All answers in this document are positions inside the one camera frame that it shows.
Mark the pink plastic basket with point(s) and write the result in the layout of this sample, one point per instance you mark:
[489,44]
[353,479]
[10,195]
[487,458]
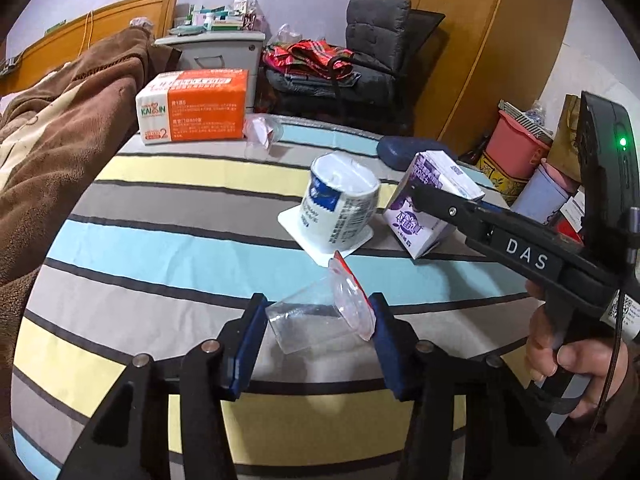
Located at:
[515,145]

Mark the yellow patterned box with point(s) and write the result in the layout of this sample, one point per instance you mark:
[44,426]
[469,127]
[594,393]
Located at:
[500,177]

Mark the striped tablecloth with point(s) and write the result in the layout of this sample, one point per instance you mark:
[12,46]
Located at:
[150,240]

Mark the grey folding chair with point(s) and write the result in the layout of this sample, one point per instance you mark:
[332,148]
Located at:
[375,30]

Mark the dark blue glasses case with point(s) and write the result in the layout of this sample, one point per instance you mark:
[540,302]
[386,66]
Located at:
[395,152]

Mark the red plaid cloth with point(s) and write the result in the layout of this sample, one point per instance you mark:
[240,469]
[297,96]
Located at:
[310,57]

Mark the white small boxes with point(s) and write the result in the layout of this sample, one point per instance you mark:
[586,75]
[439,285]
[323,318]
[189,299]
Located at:
[572,212]

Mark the purple milk carton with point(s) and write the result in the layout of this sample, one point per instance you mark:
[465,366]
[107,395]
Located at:
[425,230]

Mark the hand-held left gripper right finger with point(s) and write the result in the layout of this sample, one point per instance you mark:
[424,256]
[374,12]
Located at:
[389,347]

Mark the brown blanket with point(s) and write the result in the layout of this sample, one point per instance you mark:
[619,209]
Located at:
[60,135]

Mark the pile of small boxes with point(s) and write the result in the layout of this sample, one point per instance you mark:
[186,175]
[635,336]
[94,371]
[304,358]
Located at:
[220,16]

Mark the brown paper bag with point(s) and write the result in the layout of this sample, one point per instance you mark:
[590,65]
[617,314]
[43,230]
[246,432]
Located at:
[567,145]

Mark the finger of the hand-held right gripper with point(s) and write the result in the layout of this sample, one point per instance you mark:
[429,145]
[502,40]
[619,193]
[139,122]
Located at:
[492,206]
[447,210]

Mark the white plastic bag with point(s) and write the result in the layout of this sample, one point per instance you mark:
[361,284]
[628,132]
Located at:
[285,35]

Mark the wooden headboard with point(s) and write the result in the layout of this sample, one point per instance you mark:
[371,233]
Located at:
[110,25]

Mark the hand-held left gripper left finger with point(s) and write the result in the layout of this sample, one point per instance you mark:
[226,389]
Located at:
[247,347]

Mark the small clear water bottle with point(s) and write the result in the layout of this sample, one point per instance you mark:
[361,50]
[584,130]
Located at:
[535,112]

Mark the white yogurt cup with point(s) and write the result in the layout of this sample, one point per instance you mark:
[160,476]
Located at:
[337,200]

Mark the clear cup with red lid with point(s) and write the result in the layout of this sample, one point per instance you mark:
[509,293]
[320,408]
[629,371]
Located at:
[320,317]

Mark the person's right hand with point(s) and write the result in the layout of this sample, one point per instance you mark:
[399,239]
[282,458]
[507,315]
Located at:
[595,357]

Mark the small clear pink cup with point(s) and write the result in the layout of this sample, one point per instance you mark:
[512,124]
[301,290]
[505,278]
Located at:
[262,130]

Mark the wooden wardrobe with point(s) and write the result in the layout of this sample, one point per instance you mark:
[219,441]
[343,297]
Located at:
[475,35]

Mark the grey nightstand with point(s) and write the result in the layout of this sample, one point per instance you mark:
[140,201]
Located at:
[220,52]

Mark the orange and white tissue box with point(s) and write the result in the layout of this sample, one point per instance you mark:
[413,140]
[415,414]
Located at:
[200,110]

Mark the lavender plastic bucket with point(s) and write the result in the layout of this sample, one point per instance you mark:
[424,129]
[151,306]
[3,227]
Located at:
[537,192]

